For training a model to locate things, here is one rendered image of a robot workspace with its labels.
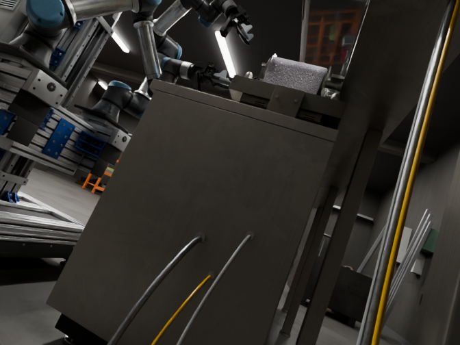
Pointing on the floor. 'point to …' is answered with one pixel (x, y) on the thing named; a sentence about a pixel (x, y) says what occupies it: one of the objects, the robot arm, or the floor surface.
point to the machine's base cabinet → (286, 220)
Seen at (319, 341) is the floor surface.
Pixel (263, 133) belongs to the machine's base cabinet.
